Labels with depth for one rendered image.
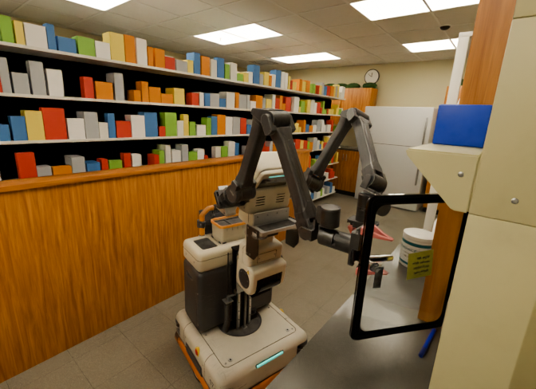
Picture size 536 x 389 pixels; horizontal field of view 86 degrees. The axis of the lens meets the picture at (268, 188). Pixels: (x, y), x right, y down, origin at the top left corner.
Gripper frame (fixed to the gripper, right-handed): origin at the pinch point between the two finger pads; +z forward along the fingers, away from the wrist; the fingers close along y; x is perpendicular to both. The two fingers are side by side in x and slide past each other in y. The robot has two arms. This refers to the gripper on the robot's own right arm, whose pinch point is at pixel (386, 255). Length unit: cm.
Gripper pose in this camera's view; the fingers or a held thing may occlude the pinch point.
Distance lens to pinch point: 85.7
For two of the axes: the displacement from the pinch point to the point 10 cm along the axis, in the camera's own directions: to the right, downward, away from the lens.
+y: 0.5, -9.7, -2.3
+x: 6.4, -1.5, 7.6
